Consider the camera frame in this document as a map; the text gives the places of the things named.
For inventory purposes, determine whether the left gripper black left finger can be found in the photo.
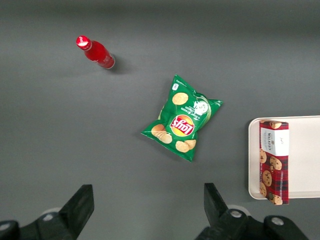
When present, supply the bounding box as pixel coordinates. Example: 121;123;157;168
0;184;95;240

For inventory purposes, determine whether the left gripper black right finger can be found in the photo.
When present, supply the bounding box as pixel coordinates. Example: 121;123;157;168
194;182;311;240

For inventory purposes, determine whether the red tartan cookie box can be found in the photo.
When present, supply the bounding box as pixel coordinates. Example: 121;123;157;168
258;119;290;206

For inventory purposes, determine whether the beige plastic tray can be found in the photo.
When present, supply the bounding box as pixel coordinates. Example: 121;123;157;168
247;115;320;200

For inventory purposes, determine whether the green Lays chips bag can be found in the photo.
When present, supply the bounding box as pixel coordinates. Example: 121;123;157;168
140;73;224;163

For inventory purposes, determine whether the red aluminium bottle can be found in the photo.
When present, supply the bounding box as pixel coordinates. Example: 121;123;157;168
75;34;116;70

